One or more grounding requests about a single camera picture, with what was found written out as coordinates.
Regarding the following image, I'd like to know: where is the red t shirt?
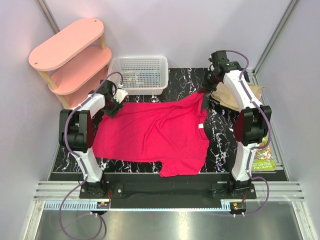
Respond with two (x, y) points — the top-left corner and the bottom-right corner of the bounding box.
(92, 92), (210, 177)

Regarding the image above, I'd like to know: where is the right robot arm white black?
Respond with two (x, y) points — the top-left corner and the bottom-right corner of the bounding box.
(198, 50), (272, 199)

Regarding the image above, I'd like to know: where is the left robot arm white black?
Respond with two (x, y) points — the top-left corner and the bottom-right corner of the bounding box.
(58, 79), (128, 198)

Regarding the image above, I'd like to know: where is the folded beige t shirt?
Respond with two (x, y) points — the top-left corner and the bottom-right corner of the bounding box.
(211, 82), (265, 112)

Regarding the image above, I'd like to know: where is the white perforated plastic basket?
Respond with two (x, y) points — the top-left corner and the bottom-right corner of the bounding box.
(108, 55), (169, 95)

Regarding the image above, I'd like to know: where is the pink three-tier shelf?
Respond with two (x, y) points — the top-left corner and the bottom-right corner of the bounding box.
(28, 18), (112, 109)

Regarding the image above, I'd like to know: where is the green treehouse book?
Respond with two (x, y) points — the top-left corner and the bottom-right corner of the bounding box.
(252, 145), (276, 172)

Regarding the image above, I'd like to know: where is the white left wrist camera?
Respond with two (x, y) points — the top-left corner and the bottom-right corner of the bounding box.
(113, 88), (128, 104)

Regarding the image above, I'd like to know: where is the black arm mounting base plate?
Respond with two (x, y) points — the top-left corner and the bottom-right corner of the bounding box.
(79, 175), (257, 200)

